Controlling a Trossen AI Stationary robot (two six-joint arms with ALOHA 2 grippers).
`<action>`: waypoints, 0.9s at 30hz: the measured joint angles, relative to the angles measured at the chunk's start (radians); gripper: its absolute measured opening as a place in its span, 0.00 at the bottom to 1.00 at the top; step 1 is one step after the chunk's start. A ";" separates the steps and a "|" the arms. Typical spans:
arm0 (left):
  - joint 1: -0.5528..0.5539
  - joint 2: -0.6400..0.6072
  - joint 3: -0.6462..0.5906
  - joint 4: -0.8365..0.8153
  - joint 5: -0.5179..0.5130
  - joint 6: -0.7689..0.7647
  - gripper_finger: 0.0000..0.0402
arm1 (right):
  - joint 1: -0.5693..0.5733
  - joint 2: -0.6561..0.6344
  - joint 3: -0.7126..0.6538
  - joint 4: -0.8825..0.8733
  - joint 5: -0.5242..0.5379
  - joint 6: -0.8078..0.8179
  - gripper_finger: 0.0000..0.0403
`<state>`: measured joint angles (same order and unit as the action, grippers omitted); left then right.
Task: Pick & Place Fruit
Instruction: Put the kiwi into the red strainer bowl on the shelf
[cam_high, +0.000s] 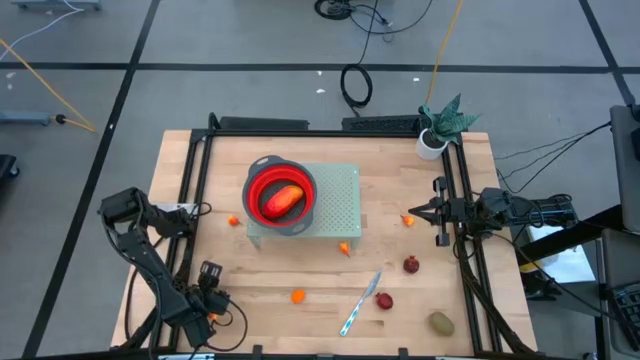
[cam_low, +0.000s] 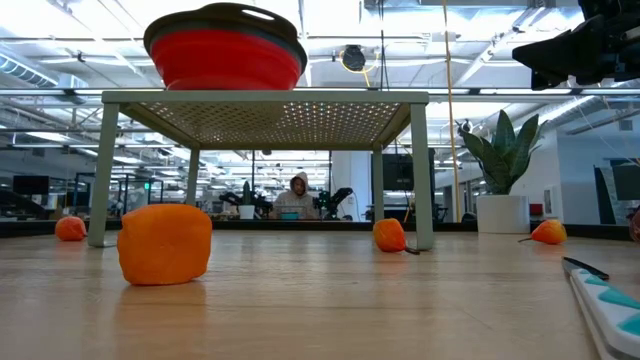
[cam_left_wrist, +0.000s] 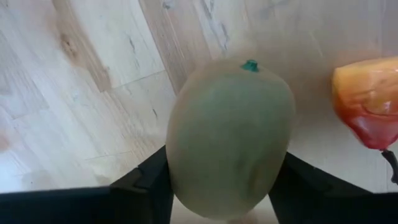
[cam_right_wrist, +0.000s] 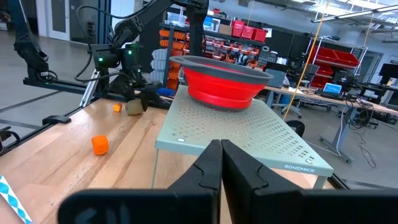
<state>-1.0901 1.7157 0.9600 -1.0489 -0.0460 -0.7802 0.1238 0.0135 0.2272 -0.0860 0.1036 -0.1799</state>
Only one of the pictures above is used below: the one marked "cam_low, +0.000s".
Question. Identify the red collapsible colander grey rim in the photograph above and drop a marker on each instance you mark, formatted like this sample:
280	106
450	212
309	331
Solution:
225	60

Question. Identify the dark red toy pomegranate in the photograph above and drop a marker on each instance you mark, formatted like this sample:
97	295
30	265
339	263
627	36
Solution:
636	226

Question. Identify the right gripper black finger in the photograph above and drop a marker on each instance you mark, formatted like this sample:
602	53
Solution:
575	42
570	65

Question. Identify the black aluminium table frame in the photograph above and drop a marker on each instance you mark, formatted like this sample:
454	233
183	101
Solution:
300	226

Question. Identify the black monitor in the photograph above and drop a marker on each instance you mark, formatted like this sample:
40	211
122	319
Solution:
400	172

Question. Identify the pale green perforated metal rack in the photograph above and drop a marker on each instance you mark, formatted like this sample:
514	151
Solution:
265	97

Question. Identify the small orange toy fruit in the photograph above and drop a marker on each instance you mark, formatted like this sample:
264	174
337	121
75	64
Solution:
550	232
389	235
70	229

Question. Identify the red box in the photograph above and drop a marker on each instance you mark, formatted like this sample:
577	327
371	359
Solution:
536	209

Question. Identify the orange toy tangerine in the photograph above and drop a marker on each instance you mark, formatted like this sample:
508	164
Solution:
165	245

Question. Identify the person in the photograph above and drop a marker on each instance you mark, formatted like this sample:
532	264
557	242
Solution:
297	200

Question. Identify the small plant in white pot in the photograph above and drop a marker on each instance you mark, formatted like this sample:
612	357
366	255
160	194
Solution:
246	212

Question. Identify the snake plant in white pot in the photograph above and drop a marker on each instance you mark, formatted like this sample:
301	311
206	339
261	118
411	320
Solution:
502	215

